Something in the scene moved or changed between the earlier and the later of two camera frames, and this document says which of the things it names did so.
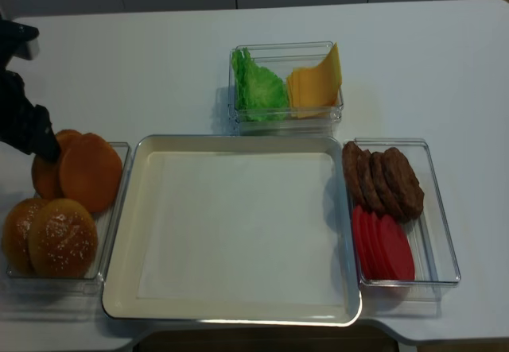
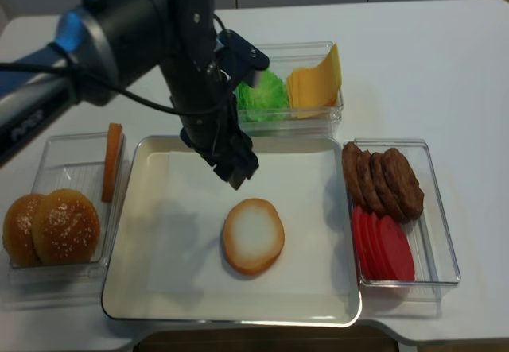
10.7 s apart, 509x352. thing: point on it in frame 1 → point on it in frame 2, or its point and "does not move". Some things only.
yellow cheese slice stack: x=314 y=90 does not move
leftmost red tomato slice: x=361 y=243 does not move
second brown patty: x=372 y=196 does not move
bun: x=46 y=174 → x=114 y=133
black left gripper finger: x=49 y=147 → x=238 y=176
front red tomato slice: x=398 y=251 does not move
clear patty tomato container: x=403 y=243 does not move
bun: x=91 y=171 → x=253 y=236
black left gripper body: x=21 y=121 → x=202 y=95
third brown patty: x=388 y=202 does not move
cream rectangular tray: x=235 y=229 does not move
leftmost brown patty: x=350 y=152 does not move
